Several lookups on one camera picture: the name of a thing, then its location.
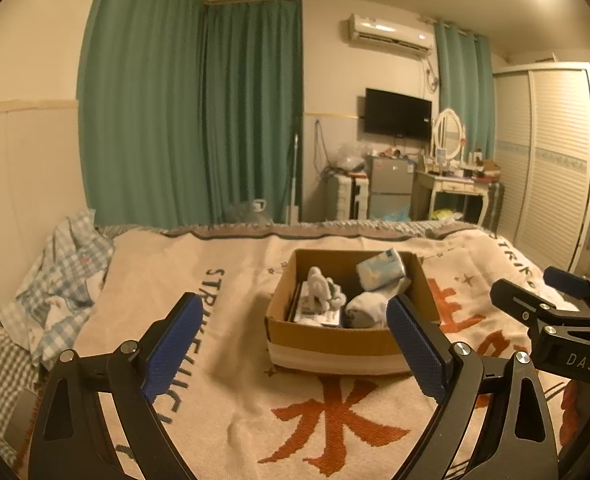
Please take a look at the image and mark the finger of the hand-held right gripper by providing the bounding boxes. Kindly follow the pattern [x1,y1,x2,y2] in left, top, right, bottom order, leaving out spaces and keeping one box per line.
[544,266,590,312]
[490,278,590,336]

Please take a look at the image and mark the wide green curtain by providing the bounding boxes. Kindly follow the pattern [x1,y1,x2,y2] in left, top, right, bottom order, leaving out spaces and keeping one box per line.
[76,0,210,231]

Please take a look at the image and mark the air conditioner pipe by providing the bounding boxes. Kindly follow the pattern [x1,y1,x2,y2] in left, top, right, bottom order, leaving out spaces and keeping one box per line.
[422,56,440,95]

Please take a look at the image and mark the green checked pillow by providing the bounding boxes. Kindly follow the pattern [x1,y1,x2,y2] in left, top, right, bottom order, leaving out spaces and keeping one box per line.
[0,332,40,411]

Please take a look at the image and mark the oval white vanity mirror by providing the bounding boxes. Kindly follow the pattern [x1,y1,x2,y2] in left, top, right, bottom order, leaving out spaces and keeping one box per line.
[432,108,466,162]

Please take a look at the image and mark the narrow green curtain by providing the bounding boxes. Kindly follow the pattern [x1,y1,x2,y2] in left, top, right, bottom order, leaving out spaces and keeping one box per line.
[435,19,496,211]

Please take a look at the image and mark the white air conditioner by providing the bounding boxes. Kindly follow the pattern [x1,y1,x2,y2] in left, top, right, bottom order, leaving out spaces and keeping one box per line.
[346,13,434,56]

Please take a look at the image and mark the white louvred wardrobe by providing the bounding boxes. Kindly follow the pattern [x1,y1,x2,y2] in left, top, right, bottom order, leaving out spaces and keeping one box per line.
[492,62,590,273]

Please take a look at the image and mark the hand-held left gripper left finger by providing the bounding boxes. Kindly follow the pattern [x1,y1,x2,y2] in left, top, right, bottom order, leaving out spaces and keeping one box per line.
[27,292,206,480]

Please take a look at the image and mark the blue plaid quilt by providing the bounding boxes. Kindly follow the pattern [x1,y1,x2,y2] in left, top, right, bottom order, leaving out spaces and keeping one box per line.
[0,210,116,368]

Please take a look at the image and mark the white blue sock roll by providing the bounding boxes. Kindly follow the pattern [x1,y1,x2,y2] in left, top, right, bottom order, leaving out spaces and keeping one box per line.
[356,250,406,291]

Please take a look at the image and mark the beige printed blanket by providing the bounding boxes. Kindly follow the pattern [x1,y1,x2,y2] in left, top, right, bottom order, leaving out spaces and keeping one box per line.
[17,227,590,480]

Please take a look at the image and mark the grey mini fridge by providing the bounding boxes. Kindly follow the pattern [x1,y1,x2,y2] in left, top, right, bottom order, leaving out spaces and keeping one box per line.
[365,154,416,220]

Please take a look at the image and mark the white patterned socks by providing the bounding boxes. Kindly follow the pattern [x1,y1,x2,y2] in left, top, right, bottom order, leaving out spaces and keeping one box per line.
[307,266,346,312]

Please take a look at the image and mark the white drawer unit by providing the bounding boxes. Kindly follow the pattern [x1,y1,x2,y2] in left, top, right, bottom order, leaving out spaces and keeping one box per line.
[325,174,370,221]

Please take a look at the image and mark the grey patterned bedsheet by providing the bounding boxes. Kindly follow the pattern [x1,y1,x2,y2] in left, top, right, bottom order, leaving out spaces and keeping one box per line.
[95,219,490,243]

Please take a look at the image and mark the clear plastic bag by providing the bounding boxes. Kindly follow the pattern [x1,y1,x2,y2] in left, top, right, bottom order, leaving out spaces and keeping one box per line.
[332,141,366,172]

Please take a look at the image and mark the black wall television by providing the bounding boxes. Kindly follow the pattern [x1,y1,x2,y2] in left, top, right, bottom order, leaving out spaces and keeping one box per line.
[365,88,433,141]

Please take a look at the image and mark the white labelled soft packet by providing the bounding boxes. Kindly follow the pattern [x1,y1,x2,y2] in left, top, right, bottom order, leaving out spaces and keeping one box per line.
[287,280,344,329]

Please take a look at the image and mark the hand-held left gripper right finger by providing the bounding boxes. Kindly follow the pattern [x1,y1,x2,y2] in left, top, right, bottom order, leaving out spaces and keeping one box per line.
[386,294,562,480]

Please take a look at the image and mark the dark flat object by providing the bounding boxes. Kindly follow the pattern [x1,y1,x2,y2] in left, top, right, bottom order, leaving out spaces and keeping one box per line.
[4,389,40,458]

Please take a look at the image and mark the white dressing table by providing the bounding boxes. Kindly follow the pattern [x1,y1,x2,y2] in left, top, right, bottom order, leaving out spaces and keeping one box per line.
[414,167,498,226]

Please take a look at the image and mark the cardboard box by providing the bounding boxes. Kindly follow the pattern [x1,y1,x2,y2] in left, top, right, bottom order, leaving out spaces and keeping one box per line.
[265,247,443,376]

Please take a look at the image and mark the grey striped cloth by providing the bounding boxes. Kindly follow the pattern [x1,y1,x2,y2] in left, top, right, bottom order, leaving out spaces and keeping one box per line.
[487,182,506,232]

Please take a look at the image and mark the clear water jug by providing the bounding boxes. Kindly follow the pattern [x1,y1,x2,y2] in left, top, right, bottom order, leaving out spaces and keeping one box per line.
[224,199,268,226]

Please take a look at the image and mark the blue plastic bag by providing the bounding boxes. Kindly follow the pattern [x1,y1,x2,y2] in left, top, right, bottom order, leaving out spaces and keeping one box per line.
[374,204,412,221]

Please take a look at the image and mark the red brown box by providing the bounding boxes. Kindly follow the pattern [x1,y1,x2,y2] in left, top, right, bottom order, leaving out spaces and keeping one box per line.
[475,159,502,181]

